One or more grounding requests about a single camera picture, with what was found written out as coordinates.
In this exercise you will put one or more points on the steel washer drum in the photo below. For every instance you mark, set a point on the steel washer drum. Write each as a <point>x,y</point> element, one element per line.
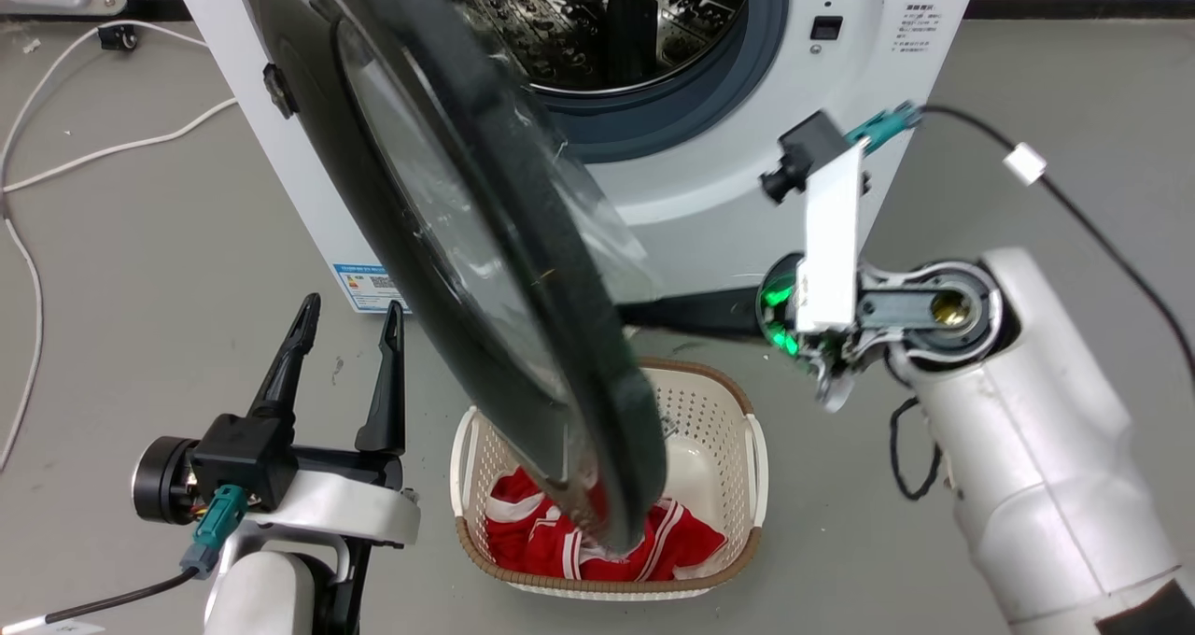
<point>607,28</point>

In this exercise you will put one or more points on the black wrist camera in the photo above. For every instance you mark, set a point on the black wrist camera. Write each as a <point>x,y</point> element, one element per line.
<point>808,154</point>
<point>245,456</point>

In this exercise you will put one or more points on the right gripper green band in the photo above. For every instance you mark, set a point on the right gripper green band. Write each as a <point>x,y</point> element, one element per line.
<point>778,303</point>

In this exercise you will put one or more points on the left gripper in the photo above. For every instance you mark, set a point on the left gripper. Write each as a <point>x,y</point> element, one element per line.
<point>166,481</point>

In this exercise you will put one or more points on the grey metal floor bracket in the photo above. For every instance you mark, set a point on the grey metal floor bracket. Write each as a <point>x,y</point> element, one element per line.
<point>56,0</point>

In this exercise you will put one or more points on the red white-striped garment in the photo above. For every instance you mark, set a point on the red white-striped garment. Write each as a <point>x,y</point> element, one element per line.
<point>541,542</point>

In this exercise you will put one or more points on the blue energy label sticker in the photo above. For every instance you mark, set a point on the blue energy label sticker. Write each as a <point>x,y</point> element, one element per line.
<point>366,287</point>

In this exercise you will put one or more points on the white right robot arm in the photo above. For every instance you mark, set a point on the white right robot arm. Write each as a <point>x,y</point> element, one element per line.
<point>1036,448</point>

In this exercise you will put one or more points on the white right camera bracket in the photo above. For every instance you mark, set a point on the white right camera bracket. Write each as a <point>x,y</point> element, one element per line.
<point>829,243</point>

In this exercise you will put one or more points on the white perforated laundry basket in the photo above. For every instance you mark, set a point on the white perforated laundry basket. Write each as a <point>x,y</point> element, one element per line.
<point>709,430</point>

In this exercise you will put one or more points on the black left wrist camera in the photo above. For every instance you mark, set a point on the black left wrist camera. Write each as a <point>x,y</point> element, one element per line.
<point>245,456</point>

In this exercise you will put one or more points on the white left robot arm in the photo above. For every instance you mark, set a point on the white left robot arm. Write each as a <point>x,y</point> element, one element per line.
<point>257,598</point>

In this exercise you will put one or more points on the round black glass washer door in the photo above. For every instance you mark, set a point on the round black glass washer door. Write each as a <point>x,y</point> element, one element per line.
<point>485,243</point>

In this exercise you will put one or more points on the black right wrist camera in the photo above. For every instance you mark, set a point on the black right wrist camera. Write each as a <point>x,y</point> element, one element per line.
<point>808,154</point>

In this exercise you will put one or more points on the grey-blue rubber door gasket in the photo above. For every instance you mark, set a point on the grey-blue rubber door gasket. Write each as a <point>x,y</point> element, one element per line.
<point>709,103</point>

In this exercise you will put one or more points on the white front-load washing machine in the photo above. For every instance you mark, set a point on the white front-load washing machine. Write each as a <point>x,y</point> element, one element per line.
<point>747,205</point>

